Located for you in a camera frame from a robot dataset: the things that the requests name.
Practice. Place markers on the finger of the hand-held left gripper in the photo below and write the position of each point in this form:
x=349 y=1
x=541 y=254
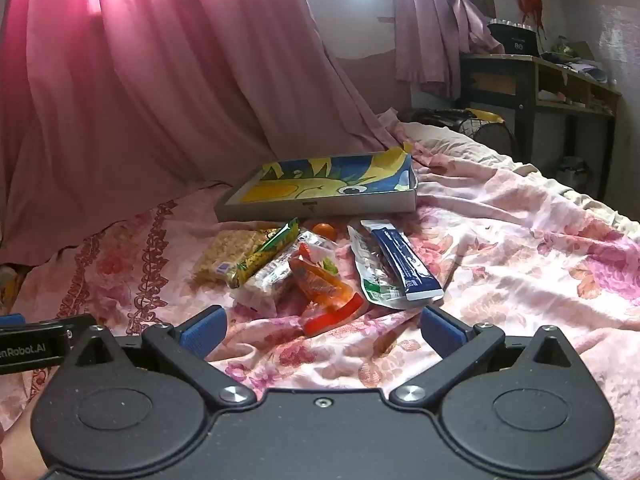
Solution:
x=50 y=322

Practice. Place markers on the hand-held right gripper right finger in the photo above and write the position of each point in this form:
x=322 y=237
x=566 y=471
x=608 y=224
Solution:
x=440 y=332

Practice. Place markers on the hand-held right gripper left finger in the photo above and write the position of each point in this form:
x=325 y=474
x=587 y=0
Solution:
x=202 y=332

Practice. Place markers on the clear puffed grain bar packet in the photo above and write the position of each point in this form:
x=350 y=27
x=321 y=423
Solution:
x=220 y=255

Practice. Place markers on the blue stick packet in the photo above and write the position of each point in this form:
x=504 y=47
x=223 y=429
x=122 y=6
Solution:
x=405 y=260

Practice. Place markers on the clear white bar packet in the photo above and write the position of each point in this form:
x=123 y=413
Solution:
x=272 y=277

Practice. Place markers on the white green snack pouch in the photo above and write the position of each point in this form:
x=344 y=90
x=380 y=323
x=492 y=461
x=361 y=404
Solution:
x=372 y=270

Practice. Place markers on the green snack packet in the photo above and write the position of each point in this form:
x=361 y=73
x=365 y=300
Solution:
x=265 y=252

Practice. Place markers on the orange snack packet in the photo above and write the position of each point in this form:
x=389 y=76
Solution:
x=320 y=285

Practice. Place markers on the dark foil candy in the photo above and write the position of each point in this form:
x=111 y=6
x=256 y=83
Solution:
x=320 y=247

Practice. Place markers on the small tangerine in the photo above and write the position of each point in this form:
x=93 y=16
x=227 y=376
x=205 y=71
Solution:
x=325 y=230

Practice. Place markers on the grey box with cartoon lining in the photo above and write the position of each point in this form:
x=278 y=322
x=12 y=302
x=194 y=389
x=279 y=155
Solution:
x=320 y=180

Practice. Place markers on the person's left forearm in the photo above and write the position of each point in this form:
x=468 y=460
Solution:
x=17 y=450

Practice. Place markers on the pink floral bedsheet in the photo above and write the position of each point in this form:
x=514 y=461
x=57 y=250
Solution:
x=525 y=270

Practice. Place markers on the black handbag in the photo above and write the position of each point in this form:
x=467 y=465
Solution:
x=450 y=119

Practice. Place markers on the yellow item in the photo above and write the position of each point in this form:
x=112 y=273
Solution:
x=482 y=115

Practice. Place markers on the dark wooden desk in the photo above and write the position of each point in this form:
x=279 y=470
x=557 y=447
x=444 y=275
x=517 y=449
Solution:
x=525 y=105

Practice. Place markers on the pink curtain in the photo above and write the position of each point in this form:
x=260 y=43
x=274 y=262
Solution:
x=150 y=85

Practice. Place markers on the lilac curtain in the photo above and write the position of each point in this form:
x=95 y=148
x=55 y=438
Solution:
x=430 y=35

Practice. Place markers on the black box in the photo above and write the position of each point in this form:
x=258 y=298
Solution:
x=515 y=42

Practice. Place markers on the pile of papers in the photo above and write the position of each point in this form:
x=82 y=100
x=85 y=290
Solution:
x=580 y=65

